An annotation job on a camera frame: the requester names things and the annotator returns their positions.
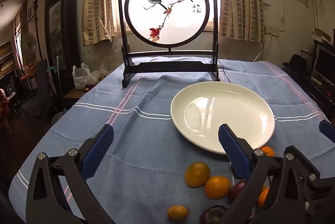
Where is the small mandarin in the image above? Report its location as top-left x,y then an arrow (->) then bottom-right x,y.
259,146 -> 275,157

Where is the large mandarin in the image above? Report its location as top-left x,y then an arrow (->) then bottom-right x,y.
257,187 -> 270,207

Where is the white wall outlet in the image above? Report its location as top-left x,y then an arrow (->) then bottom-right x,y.
264,27 -> 282,37

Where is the dark brown water chestnut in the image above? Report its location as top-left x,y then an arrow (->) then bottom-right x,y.
200,205 -> 228,224

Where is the smooth orange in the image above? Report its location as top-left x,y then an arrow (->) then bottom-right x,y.
205,176 -> 231,200

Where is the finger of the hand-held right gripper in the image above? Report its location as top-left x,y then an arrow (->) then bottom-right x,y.
318,120 -> 335,145
298,159 -> 335,216

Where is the small yellow fruit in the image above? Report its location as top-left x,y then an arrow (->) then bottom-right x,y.
167,205 -> 189,222

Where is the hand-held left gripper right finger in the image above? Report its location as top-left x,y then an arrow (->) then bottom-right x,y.
218,123 -> 307,224

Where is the standing fan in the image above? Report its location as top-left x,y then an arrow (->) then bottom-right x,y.
21,32 -> 37,65

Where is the bird painting table screen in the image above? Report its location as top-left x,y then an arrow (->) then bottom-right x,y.
117,0 -> 221,88

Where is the blue striped tablecloth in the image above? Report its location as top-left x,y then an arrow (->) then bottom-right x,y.
8,57 -> 330,224

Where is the black hat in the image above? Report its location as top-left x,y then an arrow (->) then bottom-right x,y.
283,54 -> 308,70

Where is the dark framed painting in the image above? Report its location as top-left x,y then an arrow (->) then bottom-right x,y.
44,0 -> 80,75

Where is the white plastic bag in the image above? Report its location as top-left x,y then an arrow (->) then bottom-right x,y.
72,63 -> 93,90

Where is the black cable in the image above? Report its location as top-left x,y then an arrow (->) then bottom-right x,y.
217,58 -> 231,83

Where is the white ceramic plate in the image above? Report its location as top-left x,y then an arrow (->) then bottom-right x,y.
170,82 -> 275,155

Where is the white cable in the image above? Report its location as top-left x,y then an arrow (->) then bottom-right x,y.
253,33 -> 271,62

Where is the black monitor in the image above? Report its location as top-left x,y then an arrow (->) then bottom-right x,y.
313,41 -> 335,83

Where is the purple passion fruit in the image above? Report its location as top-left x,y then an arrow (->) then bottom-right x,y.
227,180 -> 248,204

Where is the teal handled mop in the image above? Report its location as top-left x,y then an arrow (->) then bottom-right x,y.
46,56 -> 66,112

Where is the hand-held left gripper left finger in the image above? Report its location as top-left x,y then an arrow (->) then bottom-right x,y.
26,123 -> 116,224

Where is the yellow-green orange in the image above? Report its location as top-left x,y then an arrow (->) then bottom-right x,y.
185,162 -> 211,187

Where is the grey chair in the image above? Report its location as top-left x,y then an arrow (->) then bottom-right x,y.
22,59 -> 57,116

